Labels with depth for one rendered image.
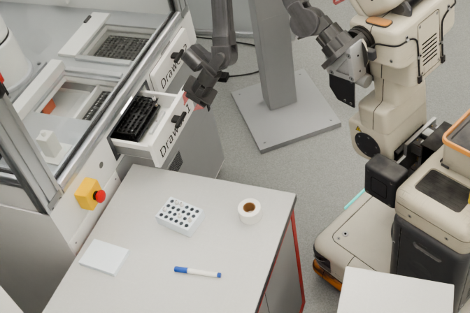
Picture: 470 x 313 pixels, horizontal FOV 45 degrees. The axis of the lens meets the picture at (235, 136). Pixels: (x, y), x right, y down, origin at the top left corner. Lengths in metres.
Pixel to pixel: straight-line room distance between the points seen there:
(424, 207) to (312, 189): 1.13
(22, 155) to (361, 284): 0.95
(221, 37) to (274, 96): 1.42
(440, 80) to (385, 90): 1.54
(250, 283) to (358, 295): 0.29
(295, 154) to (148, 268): 1.40
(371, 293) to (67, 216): 0.89
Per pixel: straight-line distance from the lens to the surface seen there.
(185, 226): 1.73
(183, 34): 2.23
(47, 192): 1.68
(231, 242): 1.70
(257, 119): 3.07
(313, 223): 2.65
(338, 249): 2.23
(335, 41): 1.55
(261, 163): 2.90
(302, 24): 1.56
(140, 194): 1.89
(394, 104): 1.82
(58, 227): 1.75
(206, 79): 1.70
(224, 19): 1.66
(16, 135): 1.54
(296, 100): 3.13
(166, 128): 1.86
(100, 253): 1.78
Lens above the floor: 2.15
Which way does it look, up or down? 45 degrees down
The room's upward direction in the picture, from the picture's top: 12 degrees counter-clockwise
